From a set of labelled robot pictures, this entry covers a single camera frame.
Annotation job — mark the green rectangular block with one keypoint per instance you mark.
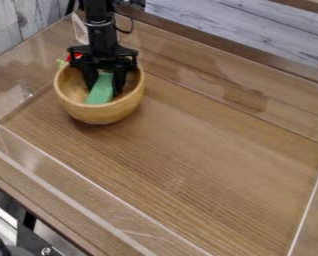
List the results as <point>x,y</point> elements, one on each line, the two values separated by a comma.
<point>101,91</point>

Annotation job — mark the red plush tomato toy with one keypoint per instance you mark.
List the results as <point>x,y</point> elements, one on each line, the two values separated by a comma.
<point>61,62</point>

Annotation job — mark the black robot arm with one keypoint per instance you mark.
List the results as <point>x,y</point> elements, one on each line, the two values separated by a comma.
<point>103,53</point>

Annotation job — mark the brown wooden bowl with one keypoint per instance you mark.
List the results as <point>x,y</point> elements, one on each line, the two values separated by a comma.
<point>96,106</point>

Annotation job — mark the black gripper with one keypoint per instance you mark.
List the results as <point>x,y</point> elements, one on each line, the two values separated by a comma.
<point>120,59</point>

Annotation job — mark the clear acrylic corner bracket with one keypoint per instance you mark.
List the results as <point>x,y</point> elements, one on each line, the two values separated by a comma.
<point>79,29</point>

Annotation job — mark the black table leg bracket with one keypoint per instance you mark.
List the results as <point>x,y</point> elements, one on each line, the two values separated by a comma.
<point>29,240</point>

